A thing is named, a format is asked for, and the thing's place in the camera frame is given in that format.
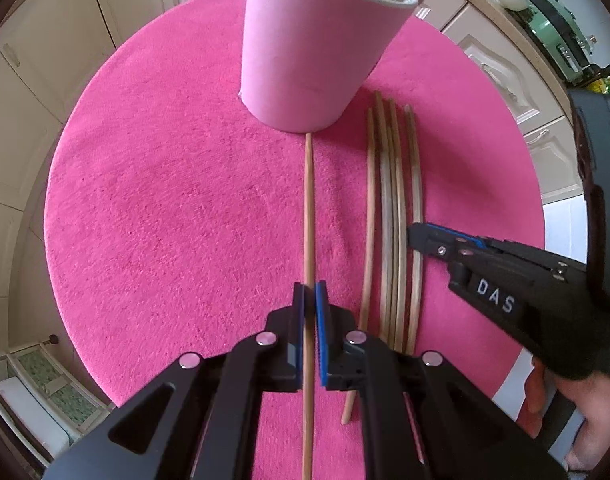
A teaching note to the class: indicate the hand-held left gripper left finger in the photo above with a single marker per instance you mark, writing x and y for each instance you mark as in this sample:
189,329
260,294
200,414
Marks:
295,350

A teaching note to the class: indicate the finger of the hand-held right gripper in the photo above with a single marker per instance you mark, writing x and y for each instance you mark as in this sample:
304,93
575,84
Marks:
430,245
465,239

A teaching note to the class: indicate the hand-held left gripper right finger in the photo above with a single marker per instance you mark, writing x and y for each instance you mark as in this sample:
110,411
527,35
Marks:
325,350

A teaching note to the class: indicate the pile of wooden chopsticks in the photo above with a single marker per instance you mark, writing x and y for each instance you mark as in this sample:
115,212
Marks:
385,210

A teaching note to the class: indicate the slender wooden chopstick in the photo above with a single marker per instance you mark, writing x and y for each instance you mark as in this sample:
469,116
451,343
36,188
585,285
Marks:
309,210

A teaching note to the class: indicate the pink cup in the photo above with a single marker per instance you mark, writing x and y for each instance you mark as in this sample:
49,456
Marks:
310,55

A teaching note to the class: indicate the person's right hand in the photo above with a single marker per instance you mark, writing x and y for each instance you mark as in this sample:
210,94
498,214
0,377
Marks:
590,400

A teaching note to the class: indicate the green yellow oil bottle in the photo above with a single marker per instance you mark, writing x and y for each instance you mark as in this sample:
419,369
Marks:
605,80

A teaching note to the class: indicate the green multi cooker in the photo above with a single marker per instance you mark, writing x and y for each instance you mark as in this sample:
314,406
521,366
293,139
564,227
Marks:
555,35

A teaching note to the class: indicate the pink tablecloth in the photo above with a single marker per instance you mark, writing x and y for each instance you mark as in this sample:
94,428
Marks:
160,210

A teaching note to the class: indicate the small dark doorstop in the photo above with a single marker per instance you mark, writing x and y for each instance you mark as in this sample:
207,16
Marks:
51,340

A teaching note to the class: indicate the white framed green glass panel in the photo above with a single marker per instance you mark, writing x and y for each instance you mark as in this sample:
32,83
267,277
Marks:
40,395

